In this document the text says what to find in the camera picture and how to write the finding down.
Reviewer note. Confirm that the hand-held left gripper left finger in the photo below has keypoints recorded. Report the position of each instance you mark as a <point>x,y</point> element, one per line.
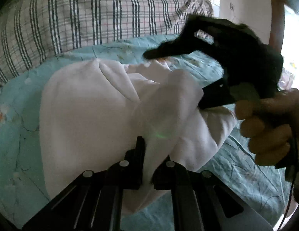
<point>137,163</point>

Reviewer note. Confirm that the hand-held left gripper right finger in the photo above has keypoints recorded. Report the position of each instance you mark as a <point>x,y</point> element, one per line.
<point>163,178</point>

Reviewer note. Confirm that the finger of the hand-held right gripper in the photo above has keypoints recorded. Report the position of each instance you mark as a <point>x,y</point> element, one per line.
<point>173,47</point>
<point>214,96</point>

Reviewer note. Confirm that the cream zip hoodie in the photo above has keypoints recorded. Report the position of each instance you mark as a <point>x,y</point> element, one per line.
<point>91,113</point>

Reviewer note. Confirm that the person's right hand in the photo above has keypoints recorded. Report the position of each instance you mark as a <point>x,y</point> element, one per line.
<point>270,130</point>

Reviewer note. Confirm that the plaid pillow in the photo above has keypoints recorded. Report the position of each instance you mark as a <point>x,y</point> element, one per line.
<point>91,16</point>

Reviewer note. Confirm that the teal floral quilt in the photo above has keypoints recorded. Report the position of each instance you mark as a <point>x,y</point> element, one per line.
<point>19,149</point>

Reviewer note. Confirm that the wooden door frame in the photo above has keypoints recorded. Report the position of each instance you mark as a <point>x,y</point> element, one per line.
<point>276,16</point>

